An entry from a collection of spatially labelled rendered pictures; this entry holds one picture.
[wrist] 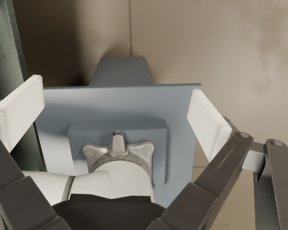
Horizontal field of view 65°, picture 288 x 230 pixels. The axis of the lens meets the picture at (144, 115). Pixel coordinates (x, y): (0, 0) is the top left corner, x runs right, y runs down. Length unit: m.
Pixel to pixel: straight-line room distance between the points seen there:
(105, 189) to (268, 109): 1.39
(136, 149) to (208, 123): 0.42
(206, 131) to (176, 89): 0.43
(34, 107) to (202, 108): 0.13
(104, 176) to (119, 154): 0.09
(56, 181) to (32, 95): 0.32
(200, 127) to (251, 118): 1.50
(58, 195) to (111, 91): 0.27
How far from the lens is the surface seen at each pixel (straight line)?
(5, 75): 0.88
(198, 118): 0.19
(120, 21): 1.29
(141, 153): 0.58
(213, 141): 0.16
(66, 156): 0.70
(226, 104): 1.55
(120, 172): 0.51
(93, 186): 0.48
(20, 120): 0.17
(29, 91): 0.18
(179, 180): 0.76
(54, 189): 0.48
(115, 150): 0.56
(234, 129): 0.17
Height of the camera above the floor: 1.29
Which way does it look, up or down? 63 degrees down
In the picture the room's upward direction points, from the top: 172 degrees clockwise
